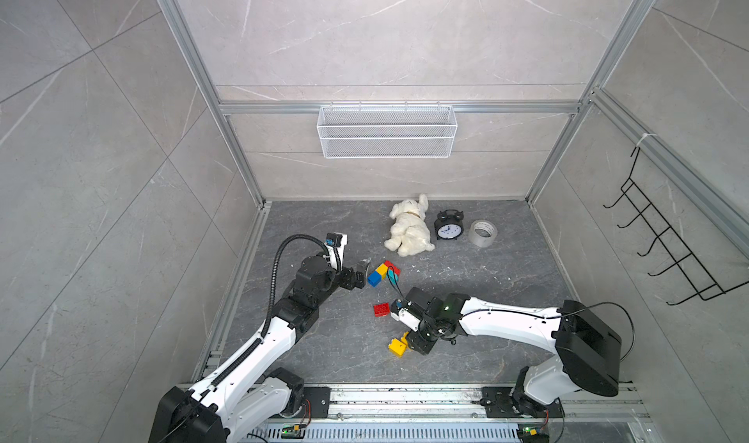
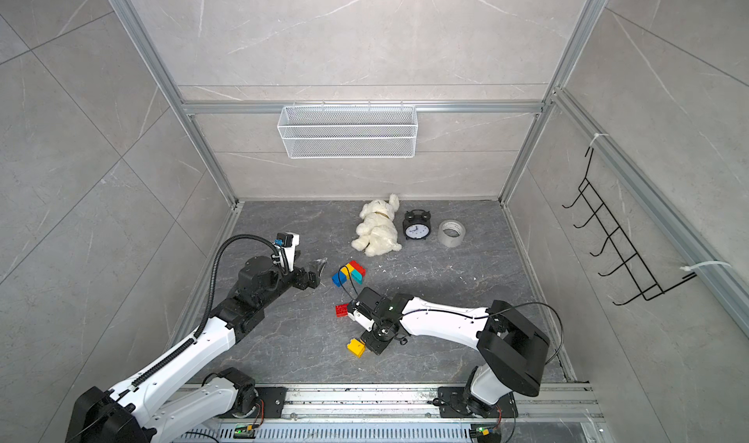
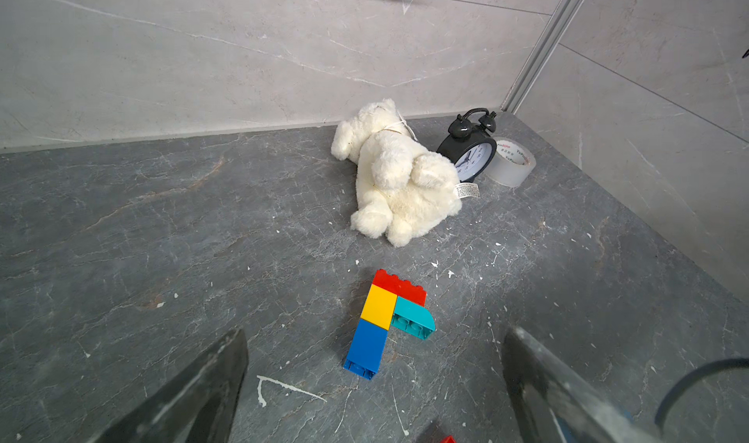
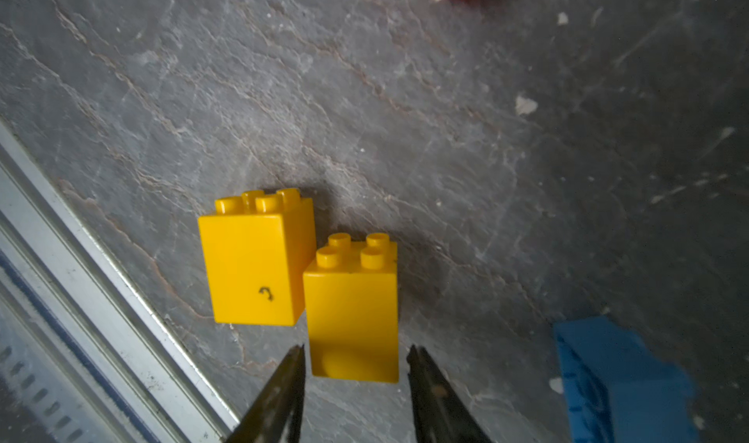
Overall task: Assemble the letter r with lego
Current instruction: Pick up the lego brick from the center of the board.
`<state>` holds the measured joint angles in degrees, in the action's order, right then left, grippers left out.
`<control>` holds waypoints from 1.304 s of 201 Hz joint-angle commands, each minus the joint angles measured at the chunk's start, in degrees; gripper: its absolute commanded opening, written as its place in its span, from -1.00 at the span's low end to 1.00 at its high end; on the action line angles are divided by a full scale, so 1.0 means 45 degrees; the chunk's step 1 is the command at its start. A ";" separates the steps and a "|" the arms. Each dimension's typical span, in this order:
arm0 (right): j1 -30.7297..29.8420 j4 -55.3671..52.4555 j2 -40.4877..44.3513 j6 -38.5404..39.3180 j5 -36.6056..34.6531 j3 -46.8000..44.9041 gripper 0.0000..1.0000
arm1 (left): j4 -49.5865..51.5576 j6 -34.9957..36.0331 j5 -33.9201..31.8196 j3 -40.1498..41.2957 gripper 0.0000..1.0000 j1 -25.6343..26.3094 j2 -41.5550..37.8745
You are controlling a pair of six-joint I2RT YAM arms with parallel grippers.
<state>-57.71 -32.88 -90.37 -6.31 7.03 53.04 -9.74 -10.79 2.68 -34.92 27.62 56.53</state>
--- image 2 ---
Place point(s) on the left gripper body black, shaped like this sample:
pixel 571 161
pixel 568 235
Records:
pixel 301 282

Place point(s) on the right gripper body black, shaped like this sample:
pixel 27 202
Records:
pixel 376 339

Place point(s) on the yellow lego brick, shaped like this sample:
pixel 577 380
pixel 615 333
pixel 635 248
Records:
pixel 356 347
pixel 347 270

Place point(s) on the small blue lego brick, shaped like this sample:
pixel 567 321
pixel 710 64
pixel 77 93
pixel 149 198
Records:
pixel 339 279

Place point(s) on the long red lego brick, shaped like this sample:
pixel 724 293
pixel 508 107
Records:
pixel 358 268

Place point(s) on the teal lego brick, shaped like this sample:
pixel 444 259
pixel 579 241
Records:
pixel 356 276

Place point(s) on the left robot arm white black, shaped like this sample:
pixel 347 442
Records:
pixel 97 415

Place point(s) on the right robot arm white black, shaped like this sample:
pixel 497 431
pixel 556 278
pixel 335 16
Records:
pixel 513 348

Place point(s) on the small red lego brick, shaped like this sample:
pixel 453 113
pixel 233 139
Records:
pixel 341 310

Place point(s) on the white plush dog toy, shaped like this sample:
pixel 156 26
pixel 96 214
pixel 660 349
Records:
pixel 377 234

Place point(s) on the black alarm clock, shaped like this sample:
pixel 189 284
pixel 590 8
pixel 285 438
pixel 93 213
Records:
pixel 417 224

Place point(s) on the grey tape roll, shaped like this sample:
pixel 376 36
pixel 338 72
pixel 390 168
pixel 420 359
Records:
pixel 451 233

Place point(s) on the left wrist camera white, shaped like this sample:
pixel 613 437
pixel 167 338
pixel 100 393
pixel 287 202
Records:
pixel 287 243

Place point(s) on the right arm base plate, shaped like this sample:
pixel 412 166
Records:
pixel 457 402

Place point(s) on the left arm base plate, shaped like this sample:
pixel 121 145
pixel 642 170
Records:
pixel 269 399

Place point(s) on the white wire mesh basket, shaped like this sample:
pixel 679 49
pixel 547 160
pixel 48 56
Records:
pixel 349 131

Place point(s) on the aluminium mounting rail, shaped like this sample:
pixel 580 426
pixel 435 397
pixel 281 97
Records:
pixel 399 403

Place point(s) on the black wire hook rack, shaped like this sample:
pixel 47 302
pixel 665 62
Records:
pixel 618 241

